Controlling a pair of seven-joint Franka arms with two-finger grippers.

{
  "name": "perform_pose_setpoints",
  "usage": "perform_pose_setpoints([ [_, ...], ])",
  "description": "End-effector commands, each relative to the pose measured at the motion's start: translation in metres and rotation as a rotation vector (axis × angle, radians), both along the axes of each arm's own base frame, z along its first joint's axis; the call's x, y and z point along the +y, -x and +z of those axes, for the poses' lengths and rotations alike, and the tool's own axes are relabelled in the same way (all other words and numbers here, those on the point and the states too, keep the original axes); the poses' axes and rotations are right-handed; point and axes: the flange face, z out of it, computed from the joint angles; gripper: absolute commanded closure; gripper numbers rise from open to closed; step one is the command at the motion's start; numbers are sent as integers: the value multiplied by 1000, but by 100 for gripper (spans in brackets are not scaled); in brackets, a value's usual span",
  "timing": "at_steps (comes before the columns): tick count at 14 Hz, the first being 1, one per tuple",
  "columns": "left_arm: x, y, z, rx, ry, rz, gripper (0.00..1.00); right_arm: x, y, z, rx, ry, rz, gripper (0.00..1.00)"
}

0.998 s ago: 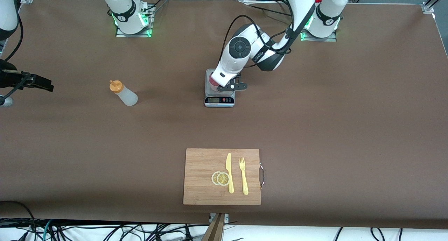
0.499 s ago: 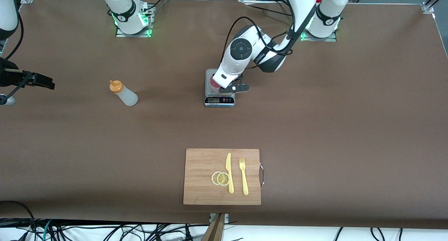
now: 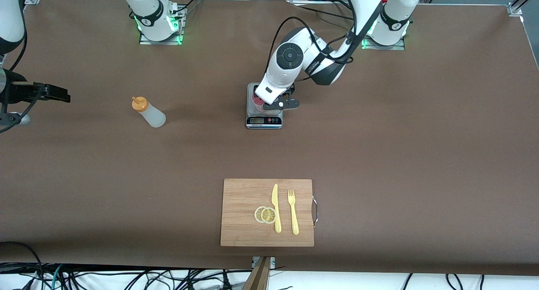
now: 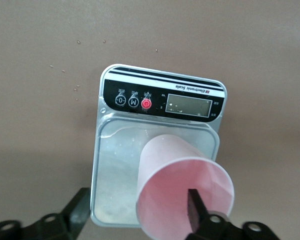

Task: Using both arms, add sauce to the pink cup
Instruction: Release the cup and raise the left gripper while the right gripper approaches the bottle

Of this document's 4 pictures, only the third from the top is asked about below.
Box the pink plastic cup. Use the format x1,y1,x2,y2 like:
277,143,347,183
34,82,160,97
252,92,270,113

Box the translucent squeeze bottle orange cap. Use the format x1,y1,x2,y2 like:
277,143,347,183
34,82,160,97
131,96,166,128

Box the silver digital kitchen scale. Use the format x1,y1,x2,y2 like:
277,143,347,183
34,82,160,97
246,82,283,130

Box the brown table cover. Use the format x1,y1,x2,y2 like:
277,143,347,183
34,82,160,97
0,0,539,277

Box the yellow plastic knife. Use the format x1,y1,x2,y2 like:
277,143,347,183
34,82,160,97
271,184,282,234

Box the yellow plastic fork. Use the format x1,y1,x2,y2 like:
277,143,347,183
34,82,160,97
288,189,299,235

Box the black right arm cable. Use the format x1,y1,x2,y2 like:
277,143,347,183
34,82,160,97
0,29,43,133

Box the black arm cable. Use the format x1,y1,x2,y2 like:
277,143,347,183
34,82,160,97
0,29,43,133
269,16,355,72

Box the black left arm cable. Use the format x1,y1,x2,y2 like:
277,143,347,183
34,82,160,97
269,16,355,72

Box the black cable on table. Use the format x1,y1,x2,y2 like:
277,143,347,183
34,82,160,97
286,0,354,23

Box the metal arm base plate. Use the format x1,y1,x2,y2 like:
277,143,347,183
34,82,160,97
139,4,184,45
361,12,406,51

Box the wooden cutting board metal handle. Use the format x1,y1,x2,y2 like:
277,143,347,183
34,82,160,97
220,178,319,247

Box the black looped floor cable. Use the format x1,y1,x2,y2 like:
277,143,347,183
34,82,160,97
0,241,45,290

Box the small metal bracket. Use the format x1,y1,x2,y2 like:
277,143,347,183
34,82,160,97
251,256,276,269

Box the teal floor cable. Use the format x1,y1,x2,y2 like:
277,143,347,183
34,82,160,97
50,264,64,290

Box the wooden post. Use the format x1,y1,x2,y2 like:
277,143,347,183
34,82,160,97
242,256,272,290

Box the tangled black floor cables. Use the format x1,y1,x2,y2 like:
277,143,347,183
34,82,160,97
63,267,253,290

